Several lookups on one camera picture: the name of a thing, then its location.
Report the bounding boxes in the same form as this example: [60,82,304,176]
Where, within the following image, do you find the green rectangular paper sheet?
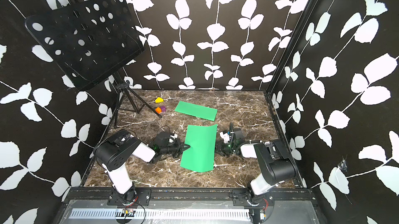
[175,101,218,121]

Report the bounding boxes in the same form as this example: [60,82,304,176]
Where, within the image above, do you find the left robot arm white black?
[94,129,190,206]

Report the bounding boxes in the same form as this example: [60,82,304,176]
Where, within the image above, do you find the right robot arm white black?
[215,125,298,196]

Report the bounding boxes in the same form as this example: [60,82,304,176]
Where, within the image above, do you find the orange toy cube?
[155,107,162,114]

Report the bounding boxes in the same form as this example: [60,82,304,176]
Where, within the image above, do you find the yellow toy block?
[155,97,164,103]

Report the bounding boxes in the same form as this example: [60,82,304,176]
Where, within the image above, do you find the black perforated music stand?
[25,0,155,113]

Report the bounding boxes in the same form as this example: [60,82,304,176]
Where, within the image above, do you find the black front mounting rail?
[65,187,318,207]

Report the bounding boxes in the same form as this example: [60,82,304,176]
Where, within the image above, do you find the white slotted cable duct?
[68,208,250,221]

